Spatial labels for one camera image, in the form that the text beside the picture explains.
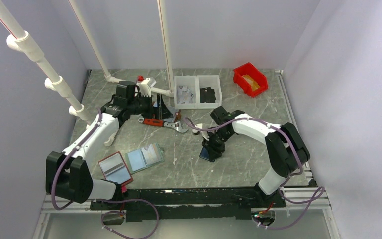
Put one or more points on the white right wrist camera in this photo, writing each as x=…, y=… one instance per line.
x=196, y=128

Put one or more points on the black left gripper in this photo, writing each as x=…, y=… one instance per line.
x=155, y=111

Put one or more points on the red plastic bin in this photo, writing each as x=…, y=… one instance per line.
x=249, y=69

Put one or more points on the navy blue card holder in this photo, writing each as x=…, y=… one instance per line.
x=204, y=154

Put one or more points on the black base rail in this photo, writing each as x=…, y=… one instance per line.
x=190, y=203

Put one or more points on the gold cards in bin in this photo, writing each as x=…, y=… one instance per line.
x=253, y=84

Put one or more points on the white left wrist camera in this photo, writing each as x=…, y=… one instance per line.
x=146, y=84

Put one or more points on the white bin with black cards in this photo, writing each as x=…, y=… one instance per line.
x=210, y=92

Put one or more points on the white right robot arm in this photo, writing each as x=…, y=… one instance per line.
x=286, y=150

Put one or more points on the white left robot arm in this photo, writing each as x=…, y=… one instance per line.
x=68, y=177

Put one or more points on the orange handled adjustable wrench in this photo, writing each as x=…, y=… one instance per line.
x=177, y=126

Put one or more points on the green open card holder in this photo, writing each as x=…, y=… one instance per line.
x=145, y=157

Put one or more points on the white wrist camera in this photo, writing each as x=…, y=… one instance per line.
x=146, y=84
x=196, y=128

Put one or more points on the red open card holder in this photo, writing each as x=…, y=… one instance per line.
x=115, y=170

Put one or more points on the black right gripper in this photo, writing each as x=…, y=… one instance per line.
x=210, y=142

